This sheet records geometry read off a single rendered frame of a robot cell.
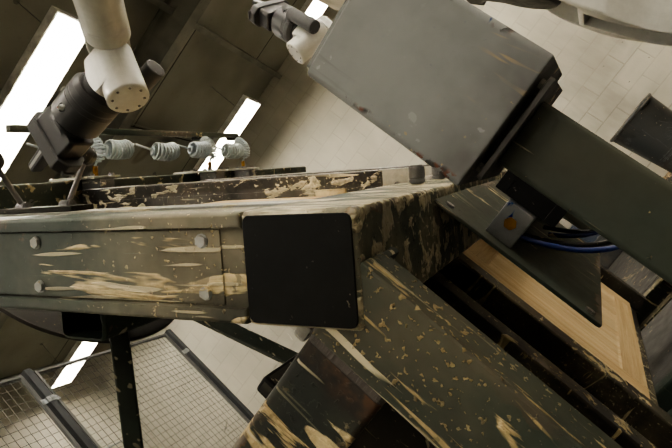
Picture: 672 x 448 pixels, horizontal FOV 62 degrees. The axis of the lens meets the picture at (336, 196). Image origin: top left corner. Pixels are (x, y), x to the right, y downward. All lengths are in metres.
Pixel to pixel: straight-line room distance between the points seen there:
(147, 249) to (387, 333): 0.27
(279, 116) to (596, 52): 3.68
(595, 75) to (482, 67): 6.13
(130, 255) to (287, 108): 6.52
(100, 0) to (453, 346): 0.62
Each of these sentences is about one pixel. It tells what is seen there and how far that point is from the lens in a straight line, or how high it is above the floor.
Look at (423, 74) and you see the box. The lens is 0.46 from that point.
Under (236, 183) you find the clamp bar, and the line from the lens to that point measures 1.44.
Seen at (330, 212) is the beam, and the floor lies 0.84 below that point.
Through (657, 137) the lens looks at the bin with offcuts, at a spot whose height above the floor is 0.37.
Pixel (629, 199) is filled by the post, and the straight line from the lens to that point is 0.47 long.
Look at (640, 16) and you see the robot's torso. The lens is 0.95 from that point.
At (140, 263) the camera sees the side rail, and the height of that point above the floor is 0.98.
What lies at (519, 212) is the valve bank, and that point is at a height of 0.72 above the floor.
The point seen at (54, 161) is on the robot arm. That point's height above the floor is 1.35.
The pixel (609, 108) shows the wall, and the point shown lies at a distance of 6.50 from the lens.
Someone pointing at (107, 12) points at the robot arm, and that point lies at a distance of 0.85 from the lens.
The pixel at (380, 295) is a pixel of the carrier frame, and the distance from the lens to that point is 0.48.
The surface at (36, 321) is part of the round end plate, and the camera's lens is 1.96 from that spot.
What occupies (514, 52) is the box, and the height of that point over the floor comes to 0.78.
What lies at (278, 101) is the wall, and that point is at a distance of 7.18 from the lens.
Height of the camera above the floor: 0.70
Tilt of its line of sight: 17 degrees up
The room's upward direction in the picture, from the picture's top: 51 degrees counter-clockwise
